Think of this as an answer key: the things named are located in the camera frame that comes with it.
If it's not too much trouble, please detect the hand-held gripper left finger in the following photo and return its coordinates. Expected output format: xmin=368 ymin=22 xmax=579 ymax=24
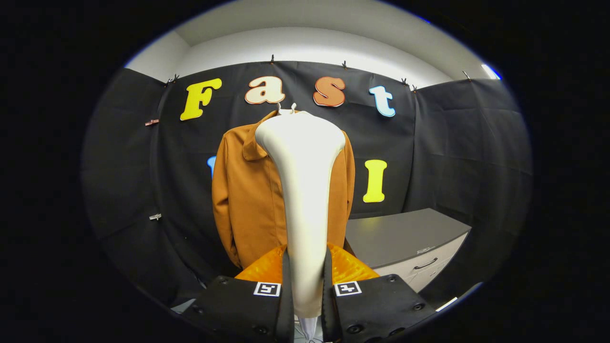
xmin=181 ymin=244 xmax=295 ymax=343

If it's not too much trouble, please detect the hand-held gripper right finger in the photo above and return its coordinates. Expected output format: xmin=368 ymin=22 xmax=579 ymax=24
xmin=322 ymin=243 xmax=437 ymax=343

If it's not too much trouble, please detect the brown button shirt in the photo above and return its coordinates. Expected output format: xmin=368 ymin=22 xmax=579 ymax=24
xmin=212 ymin=110 xmax=356 ymax=270

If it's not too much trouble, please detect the white garment steamer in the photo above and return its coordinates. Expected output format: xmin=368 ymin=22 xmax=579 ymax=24
xmin=255 ymin=111 xmax=346 ymax=342

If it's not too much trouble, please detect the grey cabinet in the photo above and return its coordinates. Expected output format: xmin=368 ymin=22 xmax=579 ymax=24
xmin=344 ymin=208 xmax=472 ymax=293

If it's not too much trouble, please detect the black backdrop cloth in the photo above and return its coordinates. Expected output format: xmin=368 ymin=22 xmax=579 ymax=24
xmin=81 ymin=61 xmax=533 ymax=308

